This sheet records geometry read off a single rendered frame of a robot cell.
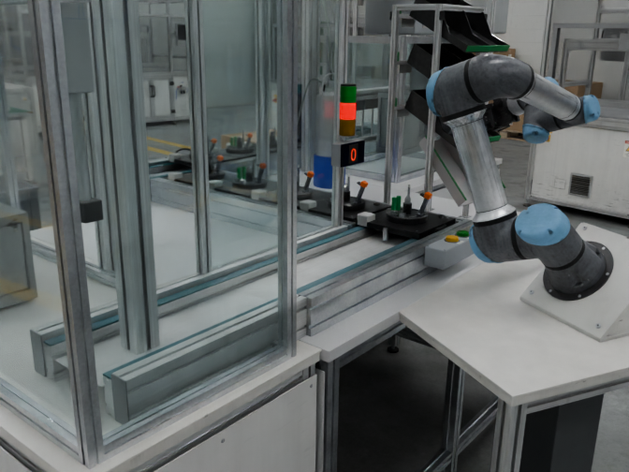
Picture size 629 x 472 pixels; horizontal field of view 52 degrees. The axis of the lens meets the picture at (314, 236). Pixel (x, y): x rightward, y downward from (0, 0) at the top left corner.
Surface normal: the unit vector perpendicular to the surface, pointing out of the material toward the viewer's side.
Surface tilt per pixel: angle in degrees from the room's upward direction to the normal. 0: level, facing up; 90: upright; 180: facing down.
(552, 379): 0
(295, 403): 90
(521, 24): 90
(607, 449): 0
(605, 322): 45
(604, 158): 90
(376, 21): 90
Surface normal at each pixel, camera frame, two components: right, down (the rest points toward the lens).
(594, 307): -0.64, -0.59
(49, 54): 0.77, 0.20
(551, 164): -0.73, 0.20
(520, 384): 0.01, -0.95
